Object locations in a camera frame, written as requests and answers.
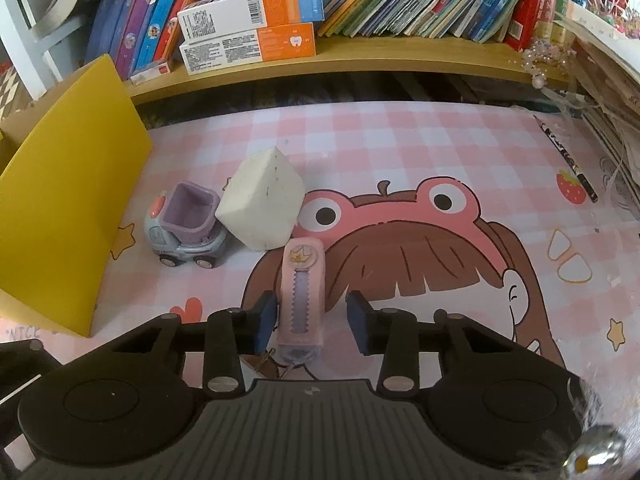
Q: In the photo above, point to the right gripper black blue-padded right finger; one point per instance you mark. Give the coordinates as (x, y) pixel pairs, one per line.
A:
(392, 334)

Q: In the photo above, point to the lower white orange carton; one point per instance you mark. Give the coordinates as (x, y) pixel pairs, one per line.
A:
(277, 43)

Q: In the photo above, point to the stack of papers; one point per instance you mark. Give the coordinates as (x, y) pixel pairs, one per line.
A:
(606, 64)

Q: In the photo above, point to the black patterned pencil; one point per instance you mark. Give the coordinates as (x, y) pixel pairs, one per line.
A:
(574, 168)

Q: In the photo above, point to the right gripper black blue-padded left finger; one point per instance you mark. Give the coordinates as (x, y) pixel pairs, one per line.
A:
(233, 333)

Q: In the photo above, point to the white orange carton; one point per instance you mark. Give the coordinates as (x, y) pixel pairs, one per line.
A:
(277, 43)
(207, 19)

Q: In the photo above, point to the wooden white bookshelf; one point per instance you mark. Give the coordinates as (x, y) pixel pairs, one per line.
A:
(41, 61)

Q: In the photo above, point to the pink purple correction tape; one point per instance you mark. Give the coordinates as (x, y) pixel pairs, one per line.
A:
(302, 301)

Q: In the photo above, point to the yellow cardboard box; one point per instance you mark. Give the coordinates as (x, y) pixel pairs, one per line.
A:
(69, 164)

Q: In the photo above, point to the white foam cube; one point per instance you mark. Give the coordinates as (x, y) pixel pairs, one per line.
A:
(261, 202)

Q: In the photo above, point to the purple grey toy truck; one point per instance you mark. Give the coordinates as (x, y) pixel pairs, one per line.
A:
(181, 226)

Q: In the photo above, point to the upper white orange carton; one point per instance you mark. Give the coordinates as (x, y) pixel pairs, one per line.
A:
(207, 19)

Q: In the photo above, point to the pink cartoon desk mat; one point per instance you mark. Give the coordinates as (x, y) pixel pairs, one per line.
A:
(419, 206)

